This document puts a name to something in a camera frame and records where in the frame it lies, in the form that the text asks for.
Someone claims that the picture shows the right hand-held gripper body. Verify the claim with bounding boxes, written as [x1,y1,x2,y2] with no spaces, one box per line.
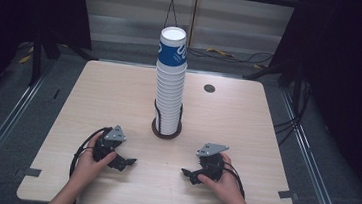
[194,141,230,185]

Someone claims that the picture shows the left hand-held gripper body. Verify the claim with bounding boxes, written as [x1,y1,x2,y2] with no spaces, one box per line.
[92,123,128,166]

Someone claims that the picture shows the black cup holder round base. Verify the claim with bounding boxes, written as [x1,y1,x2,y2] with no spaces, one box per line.
[149,98,185,141]

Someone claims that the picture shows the stack of white paper cups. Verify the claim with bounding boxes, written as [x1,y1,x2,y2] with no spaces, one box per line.
[149,25,192,137]

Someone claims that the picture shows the person's right hand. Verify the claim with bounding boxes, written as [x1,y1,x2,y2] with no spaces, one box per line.
[195,150,249,204]

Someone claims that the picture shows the person's left hand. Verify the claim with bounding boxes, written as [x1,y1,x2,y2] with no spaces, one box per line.
[68,130,121,194]

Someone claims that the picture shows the round dark table grommet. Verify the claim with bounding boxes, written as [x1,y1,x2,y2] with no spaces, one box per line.
[203,83,217,94]

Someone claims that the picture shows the grey tape piece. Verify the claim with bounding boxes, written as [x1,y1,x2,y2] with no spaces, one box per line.
[276,189,300,202]
[22,166,43,179]

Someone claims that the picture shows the black metal stand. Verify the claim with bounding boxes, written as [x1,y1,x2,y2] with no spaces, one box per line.
[27,25,102,94]
[238,52,310,122]

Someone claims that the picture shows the yellow floor strip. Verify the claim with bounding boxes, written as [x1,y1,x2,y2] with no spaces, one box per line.
[206,46,236,59]

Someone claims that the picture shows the yellow floor tape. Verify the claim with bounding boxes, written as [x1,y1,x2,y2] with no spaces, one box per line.
[18,53,34,66]

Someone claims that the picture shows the black curtain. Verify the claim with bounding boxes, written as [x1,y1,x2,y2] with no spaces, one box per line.
[0,0,97,121]
[254,0,362,204]

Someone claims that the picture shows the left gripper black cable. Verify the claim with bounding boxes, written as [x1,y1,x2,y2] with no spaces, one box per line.
[68,123,114,181]

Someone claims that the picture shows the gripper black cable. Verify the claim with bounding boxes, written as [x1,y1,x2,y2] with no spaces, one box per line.
[68,123,114,181]
[219,160,249,201]

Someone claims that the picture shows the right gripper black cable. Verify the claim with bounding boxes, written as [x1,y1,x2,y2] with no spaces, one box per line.
[219,160,249,201]

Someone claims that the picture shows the black cable bundle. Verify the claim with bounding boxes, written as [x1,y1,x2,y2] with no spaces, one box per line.
[270,77,314,150]

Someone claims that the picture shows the metal floor rail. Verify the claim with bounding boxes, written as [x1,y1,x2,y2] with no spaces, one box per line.
[0,58,55,203]
[269,85,362,204]

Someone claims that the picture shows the black floor cables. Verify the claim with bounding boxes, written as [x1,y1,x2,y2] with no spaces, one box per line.
[186,43,275,69]

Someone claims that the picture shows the hanging black cable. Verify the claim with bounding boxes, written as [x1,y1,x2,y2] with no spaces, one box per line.
[163,0,182,31]

